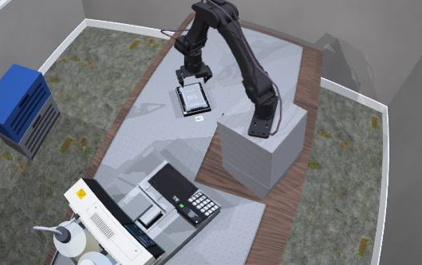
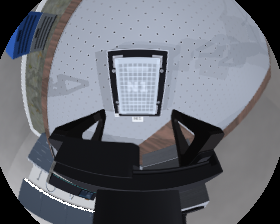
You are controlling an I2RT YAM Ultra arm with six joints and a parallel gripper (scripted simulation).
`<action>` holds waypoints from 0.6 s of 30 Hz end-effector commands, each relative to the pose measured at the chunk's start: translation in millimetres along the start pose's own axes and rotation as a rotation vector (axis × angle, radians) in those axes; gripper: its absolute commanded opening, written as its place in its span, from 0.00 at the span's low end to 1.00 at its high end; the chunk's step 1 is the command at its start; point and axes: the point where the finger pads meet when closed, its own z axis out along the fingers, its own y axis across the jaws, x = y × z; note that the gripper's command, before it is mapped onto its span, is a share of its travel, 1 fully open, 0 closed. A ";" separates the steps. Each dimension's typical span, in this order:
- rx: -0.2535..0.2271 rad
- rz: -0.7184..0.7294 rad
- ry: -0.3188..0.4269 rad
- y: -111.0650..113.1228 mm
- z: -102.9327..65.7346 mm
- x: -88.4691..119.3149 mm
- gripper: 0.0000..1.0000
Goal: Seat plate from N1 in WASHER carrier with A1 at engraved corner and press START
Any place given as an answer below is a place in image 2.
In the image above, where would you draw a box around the white multiwell plate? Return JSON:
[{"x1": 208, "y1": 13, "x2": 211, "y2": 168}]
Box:
[{"x1": 115, "y1": 57, "x2": 160, "y2": 114}]

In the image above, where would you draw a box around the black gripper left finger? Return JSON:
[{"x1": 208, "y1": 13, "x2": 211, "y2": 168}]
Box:
[{"x1": 52, "y1": 109, "x2": 106, "y2": 141}]

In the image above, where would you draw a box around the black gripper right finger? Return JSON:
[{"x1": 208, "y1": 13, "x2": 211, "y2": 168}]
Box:
[{"x1": 171, "y1": 109, "x2": 225, "y2": 167}]

